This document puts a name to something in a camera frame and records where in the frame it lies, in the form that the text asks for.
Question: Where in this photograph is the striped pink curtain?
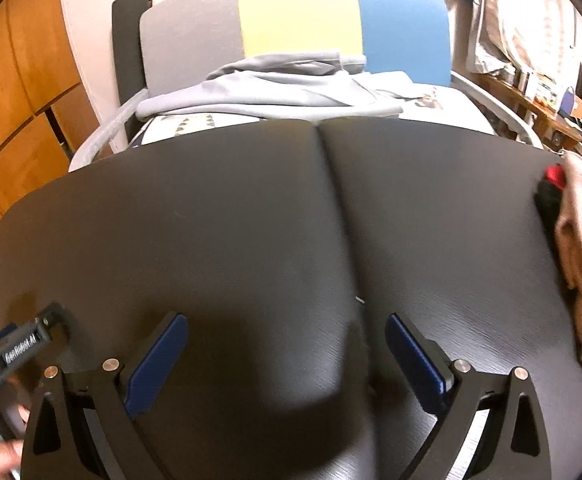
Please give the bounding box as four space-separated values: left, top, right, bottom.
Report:
463 0 579 76

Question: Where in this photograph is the black red garment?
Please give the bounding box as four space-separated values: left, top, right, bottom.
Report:
533 164 572 241

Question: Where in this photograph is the cluttered wooden side desk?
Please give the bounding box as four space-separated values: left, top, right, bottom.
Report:
481 72 582 153

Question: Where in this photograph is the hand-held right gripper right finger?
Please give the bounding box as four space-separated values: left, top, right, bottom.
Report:
385 312 554 480

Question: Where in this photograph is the row of small boxes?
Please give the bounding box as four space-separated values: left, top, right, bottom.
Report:
513 67 562 108

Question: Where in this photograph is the grey yellow blue chair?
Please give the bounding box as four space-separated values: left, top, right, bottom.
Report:
68 0 546 171

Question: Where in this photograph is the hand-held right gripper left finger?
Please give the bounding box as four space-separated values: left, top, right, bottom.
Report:
21 312 189 480

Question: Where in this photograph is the wooden wardrobe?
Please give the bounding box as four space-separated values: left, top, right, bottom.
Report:
0 0 99 281

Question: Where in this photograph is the white printed cushion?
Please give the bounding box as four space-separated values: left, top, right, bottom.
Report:
126 72 496 148

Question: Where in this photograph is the grey hoodie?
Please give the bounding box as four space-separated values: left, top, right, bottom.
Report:
136 51 407 122

